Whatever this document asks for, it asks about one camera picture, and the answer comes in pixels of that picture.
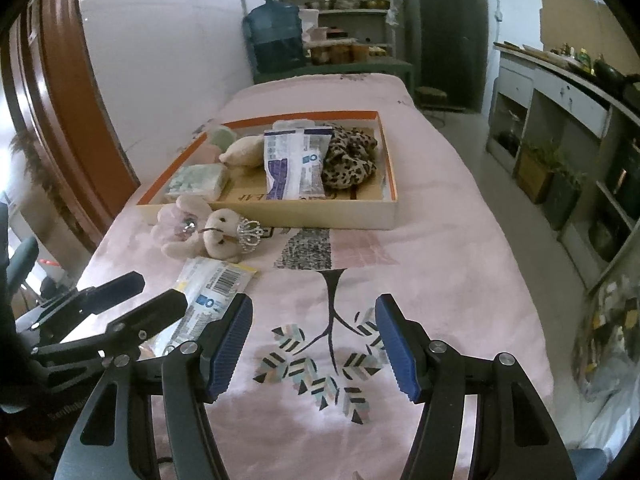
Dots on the leopard print scrunchie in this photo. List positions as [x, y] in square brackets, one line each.
[350, 160]

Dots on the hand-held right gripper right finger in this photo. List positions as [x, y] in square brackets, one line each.
[395, 350]

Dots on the row of jars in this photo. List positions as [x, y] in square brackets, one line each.
[340, 52]

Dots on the white plush bear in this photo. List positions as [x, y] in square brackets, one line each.
[242, 152]

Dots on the printed fabric bag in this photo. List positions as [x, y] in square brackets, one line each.
[607, 340]

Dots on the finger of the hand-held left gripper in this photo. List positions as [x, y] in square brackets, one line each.
[150, 317]
[110, 292]

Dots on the blue water jug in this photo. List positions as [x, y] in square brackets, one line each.
[275, 35]

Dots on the black wok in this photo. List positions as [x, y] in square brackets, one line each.
[607, 74]

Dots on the black cooker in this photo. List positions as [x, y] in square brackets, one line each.
[622, 180]

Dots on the green tissue pack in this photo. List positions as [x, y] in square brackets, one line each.
[197, 182]

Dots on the white and blue tissue packet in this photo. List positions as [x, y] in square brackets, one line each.
[314, 160]

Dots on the tissue packet with purple print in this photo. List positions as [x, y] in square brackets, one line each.
[280, 160]

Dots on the brown wooden door frame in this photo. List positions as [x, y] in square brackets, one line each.
[60, 110]

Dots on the dark grey refrigerator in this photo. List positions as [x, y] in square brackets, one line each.
[440, 35]

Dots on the green table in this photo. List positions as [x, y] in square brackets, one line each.
[350, 66]

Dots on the grey kitchen counter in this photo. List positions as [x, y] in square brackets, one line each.
[550, 87]

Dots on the green potted plants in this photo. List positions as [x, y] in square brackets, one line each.
[550, 180]

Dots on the green soft sponge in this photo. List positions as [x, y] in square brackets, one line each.
[222, 136]

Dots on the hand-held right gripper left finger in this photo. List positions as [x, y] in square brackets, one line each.
[230, 350]

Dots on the round stool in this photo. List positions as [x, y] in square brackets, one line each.
[430, 92]

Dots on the orange-rimmed cardboard box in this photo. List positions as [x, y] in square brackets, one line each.
[300, 215]

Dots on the cardboard wall panels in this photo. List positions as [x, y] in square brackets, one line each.
[570, 20]

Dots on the group of condiment bottles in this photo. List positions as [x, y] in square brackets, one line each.
[572, 55]

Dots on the pink printed bedsheet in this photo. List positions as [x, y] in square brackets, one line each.
[425, 240]

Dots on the tissue packet with yellow edge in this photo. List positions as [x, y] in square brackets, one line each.
[215, 285]

